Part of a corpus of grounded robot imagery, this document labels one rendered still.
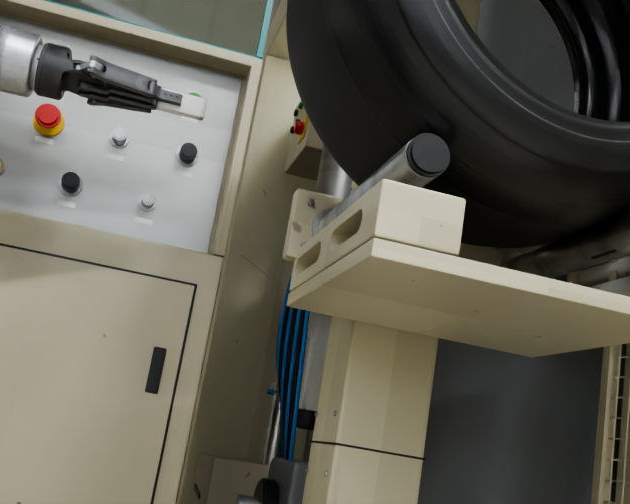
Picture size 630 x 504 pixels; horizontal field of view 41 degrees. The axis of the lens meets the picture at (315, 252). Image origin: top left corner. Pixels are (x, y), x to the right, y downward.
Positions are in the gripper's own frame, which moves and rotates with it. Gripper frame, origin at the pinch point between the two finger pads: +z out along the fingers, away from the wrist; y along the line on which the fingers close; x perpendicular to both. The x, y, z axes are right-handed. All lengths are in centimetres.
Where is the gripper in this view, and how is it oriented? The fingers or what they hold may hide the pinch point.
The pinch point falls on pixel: (181, 104)
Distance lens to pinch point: 125.0
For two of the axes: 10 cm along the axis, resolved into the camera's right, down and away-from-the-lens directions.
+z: 9.5, 2.1, 2.1
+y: -2.5, 1.9, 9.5
